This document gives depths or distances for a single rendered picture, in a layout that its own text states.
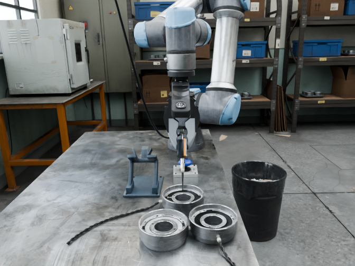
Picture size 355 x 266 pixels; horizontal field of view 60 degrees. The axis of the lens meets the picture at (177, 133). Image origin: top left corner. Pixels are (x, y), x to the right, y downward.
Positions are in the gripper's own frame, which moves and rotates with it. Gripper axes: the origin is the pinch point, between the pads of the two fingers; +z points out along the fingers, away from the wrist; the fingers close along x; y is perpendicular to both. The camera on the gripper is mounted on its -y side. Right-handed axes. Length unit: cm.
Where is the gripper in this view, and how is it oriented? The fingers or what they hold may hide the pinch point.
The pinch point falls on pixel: (182, 145)
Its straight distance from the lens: 84.1
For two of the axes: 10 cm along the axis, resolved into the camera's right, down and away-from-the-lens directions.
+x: -10.0, 0.1, 0.5
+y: 0.4, -2.7, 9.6
